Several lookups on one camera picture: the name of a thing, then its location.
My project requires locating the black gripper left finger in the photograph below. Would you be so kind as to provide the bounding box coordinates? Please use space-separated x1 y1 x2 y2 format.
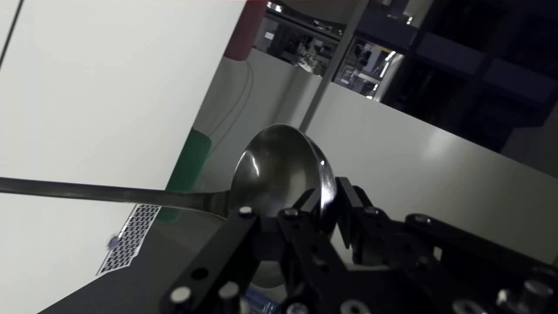
159 185 351 314

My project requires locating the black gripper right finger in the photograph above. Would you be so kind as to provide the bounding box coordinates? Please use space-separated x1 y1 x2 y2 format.
336 176 558 314

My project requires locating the metal ladle spoon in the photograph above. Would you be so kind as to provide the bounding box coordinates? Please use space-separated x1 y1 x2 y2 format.
0 122 339 234

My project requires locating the green chair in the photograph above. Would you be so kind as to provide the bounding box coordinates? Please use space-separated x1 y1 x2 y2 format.
156 127 213 225

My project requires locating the black patterned keyboard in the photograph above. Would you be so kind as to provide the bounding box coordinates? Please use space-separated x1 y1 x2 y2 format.
95 202 163 275

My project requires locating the grey metal handrail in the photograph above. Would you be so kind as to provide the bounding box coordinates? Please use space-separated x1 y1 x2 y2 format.
297 0 372 134

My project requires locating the dark red chair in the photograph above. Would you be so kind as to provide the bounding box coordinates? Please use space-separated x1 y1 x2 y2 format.
226 0 269 63

